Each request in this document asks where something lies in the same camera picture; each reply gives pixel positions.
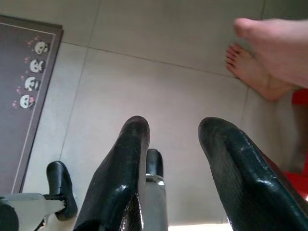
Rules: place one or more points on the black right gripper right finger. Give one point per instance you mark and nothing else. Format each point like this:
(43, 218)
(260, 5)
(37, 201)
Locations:
(245, 183)

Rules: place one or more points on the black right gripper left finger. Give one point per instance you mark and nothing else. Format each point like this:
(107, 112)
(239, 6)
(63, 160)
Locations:
(115, 180)

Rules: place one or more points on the black robot right foot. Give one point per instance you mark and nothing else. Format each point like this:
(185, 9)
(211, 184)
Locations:
(155, 161)

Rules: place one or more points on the silver robot right leg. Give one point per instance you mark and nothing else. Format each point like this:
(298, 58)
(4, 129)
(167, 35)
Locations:
(155, 204)

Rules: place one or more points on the red plastic stool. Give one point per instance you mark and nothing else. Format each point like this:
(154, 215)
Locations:
(300, 97)

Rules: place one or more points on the bare person foot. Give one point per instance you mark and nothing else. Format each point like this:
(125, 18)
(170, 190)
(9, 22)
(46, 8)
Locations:
(252, 74)
(276, 48)

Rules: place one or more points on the brown panda floor mat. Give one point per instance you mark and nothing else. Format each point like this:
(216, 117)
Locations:
(14, 108)

